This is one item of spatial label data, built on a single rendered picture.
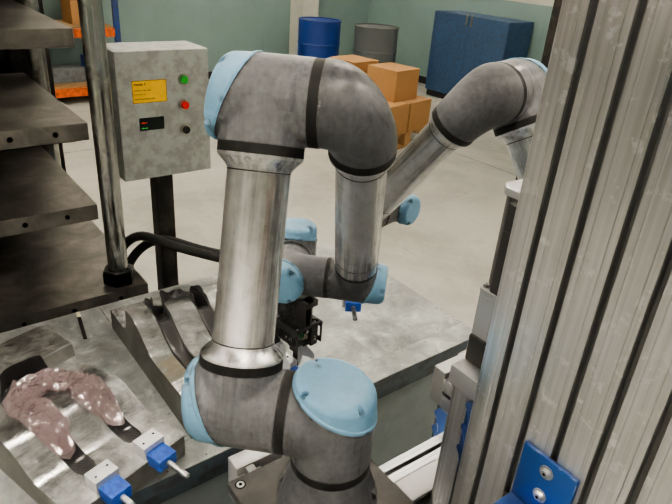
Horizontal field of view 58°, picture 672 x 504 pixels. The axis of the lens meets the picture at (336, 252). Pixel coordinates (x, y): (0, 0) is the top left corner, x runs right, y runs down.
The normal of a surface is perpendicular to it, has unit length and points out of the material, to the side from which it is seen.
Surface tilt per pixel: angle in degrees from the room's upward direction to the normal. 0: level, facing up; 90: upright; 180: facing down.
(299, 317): 90
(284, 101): 76
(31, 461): 29
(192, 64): 90
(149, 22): 90
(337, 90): 58
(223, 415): 71
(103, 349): 0
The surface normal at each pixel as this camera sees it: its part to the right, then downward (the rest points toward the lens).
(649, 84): -0.81, 0.22
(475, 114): -0.08, 0.44
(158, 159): 0.60, 0.40
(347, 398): 0.20, -0.87
